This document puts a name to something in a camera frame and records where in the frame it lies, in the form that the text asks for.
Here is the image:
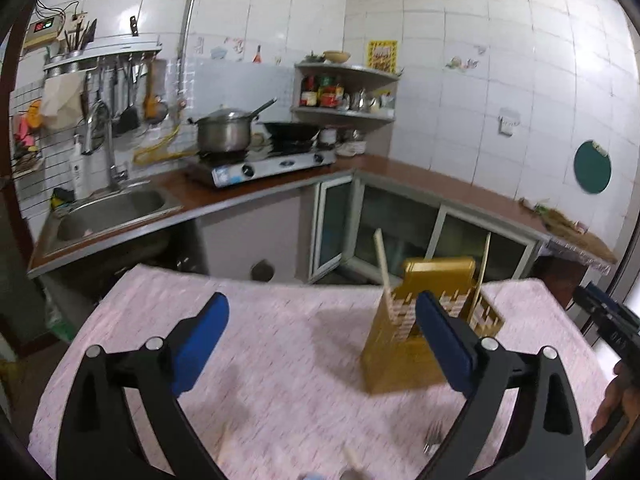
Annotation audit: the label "white wall outlet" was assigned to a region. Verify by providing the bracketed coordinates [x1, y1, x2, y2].
[498, 108, 521, 137]

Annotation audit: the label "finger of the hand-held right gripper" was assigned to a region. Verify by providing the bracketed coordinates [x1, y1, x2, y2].
[573, 287, 640, 361]
[584, 282, 640, 332]

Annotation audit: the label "steel gas stove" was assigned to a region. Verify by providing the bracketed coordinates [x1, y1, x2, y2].
[187, 147, 338, 188]

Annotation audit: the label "vegetable scraps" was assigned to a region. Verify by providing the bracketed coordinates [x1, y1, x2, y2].
[520, 197, 587, 234]

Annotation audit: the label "white corner shelf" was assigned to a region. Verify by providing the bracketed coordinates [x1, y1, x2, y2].
[291, 61, 403, 121]

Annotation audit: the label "steel fork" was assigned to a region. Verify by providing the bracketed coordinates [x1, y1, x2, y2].
[424, 421, 447, 457]

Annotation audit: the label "yellow slotted utensil holder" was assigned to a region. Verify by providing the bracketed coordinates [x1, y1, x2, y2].
[361, 256, 505, 395]

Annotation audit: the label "steel wall rack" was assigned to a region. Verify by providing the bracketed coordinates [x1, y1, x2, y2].
[42, 42, 163, 73]

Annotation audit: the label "beige hanging cloth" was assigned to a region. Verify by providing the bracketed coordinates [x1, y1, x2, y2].
[42, 75, 83, 131]

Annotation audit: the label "steel hanging strainer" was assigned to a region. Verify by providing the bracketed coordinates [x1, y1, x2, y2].
[80, 72, 110, 156]

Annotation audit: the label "yellow hose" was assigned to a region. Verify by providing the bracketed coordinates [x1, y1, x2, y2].
[132, 105, 198, 166]

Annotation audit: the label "steel utensil cup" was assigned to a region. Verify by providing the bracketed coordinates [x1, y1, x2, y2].
[62, 20, 98, 59]

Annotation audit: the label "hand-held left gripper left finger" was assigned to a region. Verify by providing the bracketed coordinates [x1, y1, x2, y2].
[56, 291, 231, 480]

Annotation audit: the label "yellow wall sticker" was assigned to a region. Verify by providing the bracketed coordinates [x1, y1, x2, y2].
[367, 40, 398, 73]

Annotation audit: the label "glass door cabinet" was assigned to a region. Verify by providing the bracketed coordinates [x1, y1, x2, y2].
[310, 175, 541, 286]

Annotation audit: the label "black ladle handle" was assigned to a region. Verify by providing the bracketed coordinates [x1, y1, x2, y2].
[245, 97, 278, 121]

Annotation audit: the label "steel cooking pot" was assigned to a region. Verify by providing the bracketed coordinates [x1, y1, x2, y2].
[189, 106, 258, 153]

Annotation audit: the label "pale wooden chopstick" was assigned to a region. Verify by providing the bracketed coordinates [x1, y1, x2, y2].
[374, 228, 396, 311]
[470, 233, 492, 321]
[345, 449, 368, 480]

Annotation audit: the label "black wok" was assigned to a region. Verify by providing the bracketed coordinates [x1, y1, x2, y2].
[260, 120, 321, 153]

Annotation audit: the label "steel kitchen sink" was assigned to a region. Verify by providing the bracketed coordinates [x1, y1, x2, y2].
[37, 187, 183, 256]

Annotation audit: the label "person's right hand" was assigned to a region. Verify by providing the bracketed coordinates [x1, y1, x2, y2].
[591, 360, 640, 433]

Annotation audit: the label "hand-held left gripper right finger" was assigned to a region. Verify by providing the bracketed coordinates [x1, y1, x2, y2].
[416, 291, 587, 480]

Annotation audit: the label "green round board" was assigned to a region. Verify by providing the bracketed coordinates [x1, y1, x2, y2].
[573, 140, 612, 195]

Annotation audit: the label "white wall controller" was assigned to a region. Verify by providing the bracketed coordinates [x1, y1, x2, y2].
[25, 16, 66, 48]

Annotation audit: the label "steel faucet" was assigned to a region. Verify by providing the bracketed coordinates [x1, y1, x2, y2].
[82, 100, 128, 191]

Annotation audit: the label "white soap bottle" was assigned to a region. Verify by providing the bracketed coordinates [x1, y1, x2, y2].
[70, 135, 86, 201]

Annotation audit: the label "silver wall pipe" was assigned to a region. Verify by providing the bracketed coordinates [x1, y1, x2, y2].
[176, 0, 207, 111]

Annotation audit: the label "pink floral tablecloth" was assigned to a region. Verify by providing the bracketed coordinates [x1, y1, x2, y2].
[27, 262, 626, 480]

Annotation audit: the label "black hanging spatula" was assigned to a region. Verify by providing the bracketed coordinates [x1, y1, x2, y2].
[116, 60, 141, 136]

